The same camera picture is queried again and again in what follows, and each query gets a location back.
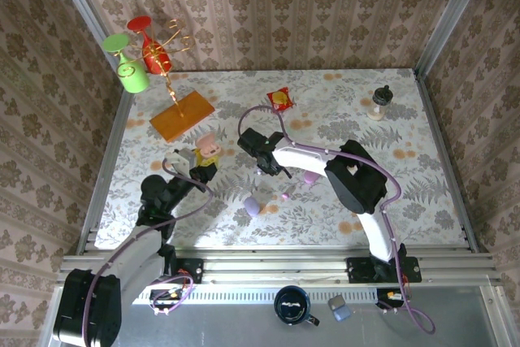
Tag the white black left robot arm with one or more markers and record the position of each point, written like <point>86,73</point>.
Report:
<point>87,310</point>

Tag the black connector block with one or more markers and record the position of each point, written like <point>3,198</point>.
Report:
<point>386,296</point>
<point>162,294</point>

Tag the perforated metal strip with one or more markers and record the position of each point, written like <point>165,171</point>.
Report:
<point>227,296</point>

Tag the green wine glass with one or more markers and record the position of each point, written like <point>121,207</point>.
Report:
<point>134,76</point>

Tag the aluminium side rail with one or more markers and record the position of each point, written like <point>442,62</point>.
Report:
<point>115,140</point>
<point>442,140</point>

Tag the red wine glass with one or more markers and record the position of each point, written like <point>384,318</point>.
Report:
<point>139,24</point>

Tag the lilac blue earbud case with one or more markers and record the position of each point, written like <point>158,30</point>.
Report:
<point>252,206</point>

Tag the aluminium cross rail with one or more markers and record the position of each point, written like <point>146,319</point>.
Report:
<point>264,270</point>

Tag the dark blue mug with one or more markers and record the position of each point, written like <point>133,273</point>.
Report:
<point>280,310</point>

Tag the grey metal tray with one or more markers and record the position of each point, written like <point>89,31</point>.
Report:
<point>203,326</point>

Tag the red snack packet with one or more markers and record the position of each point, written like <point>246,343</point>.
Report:
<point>280,99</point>

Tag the small grey blue box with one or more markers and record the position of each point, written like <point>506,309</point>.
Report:
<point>340,310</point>

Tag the pink earbud case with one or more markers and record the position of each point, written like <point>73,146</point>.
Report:
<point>207,141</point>

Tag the black topped sand timer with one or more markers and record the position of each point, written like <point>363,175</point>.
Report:
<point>382,97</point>

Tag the aluminium frame post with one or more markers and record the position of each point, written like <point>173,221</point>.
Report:
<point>83,7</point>
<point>455,5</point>

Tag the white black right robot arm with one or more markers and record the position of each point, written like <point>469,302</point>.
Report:
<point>353,176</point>

